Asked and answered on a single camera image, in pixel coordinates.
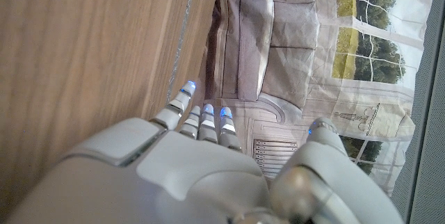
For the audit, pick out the printed sofa backdrop cloth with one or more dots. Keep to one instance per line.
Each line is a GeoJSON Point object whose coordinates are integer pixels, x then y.
{"type": "Point", "coordinates": [292, 43]}

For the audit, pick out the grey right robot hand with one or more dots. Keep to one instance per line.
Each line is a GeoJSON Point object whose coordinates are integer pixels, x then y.
{"type": "Point", "coordinates": [194, 175]}

